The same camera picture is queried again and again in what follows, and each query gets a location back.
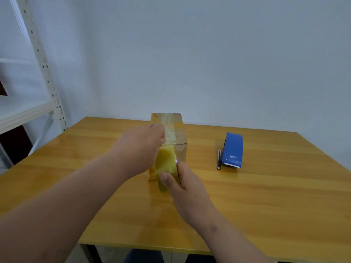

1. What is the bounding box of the person's right hand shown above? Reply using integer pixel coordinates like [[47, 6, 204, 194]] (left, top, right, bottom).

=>
[[159, 161, 217, 228]]

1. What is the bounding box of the person's left hand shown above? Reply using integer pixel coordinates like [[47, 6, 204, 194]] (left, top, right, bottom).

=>
[[109, 123, 167, 179]]

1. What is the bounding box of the brown cardboard box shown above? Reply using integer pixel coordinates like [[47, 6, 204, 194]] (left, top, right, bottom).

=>
[[149, 113, 188, 180]]

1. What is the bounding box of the yellow packing tape roll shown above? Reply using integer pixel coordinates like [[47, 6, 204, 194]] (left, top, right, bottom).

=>
[[155, 146, 181, 192]]

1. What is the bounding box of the person's left forearm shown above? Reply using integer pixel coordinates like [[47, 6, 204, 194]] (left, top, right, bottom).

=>
[[0, 155, 129, 263]]

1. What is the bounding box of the person's right forearm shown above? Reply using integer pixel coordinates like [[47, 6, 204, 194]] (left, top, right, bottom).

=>
[[192, 212, 275, 263]]

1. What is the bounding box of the blue tape dispenser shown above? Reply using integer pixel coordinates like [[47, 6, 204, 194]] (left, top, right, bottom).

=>
[[221, 132, 244, 169]]

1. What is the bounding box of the black table leg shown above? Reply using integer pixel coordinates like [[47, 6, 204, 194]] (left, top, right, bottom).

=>
[[80, 244, 102, 263]]

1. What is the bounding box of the white metal shelving rack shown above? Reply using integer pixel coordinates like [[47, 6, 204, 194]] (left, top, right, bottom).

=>
[[0, 0, 68, 169]]

